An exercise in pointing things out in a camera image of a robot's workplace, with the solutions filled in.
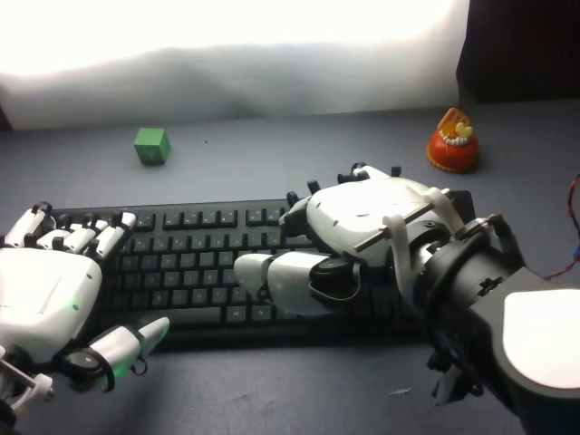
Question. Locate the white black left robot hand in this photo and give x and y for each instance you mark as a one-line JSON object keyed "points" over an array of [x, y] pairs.
{"points": [[41, 290]]}

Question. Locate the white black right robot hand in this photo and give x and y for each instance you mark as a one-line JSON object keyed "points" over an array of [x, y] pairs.
{"points": [[358, 208]]}

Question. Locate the black computer keyboard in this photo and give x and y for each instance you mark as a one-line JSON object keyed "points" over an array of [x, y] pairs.
{"points": [[190, 272]]}

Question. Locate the orange toy cake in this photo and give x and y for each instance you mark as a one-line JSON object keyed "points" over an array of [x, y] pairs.
{"points": [[453, 147]]}

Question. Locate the green toy cube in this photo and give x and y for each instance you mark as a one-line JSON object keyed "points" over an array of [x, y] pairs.
{"points": [[151, 147]]}

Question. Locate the small white scrap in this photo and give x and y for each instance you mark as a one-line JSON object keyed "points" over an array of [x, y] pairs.
{"points": [[399, 392]]}

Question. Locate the white backdrop cloth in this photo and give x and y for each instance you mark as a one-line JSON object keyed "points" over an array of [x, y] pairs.
{"points": [[226, 68]]}

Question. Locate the grey table cloth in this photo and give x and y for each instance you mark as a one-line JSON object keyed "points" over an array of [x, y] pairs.
{"points": [[254, 389]]}

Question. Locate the dark cabinet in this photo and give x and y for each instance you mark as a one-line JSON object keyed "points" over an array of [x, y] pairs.
{"points": [[521, 50]]}

